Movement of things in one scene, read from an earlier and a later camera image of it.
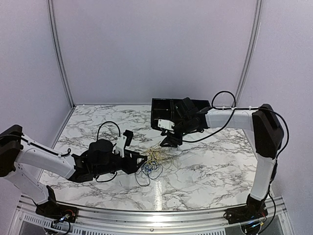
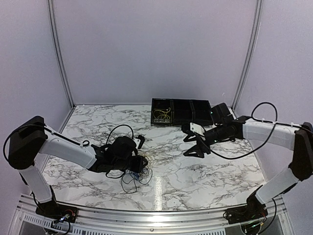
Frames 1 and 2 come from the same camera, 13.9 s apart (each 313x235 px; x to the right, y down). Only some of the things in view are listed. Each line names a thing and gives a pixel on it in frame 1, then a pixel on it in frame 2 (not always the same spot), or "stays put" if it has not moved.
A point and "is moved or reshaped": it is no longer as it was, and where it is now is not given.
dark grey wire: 145,173 to 135,184
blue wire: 146,168 to 137,176
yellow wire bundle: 158,155 is moved or reshaped
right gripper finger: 167,141 to 199,150
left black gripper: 131,166 stays put
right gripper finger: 173,143 to 191,136
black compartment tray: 185,114 stays put
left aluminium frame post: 55,40 stays put
